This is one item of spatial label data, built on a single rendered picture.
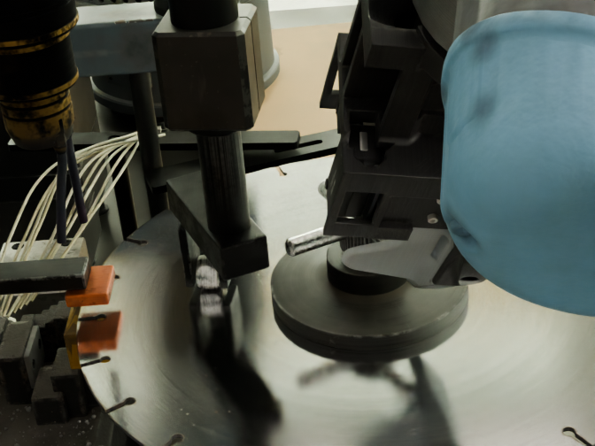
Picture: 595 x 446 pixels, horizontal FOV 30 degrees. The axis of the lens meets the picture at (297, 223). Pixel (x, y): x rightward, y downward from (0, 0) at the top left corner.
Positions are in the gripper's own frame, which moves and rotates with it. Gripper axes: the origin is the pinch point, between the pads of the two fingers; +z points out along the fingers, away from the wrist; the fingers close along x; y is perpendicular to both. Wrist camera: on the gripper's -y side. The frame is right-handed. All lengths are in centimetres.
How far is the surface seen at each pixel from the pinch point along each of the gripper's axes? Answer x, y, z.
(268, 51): -57, 2, 56
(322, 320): 2.2, 5.2, 3.0
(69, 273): -1.0, 18.8, 5.5
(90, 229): -21.9, 19.9, 38.7
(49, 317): -2.4, 20.5, 14.6
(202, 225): -1.6, 11.9, 0.2
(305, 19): -75, -5, 71
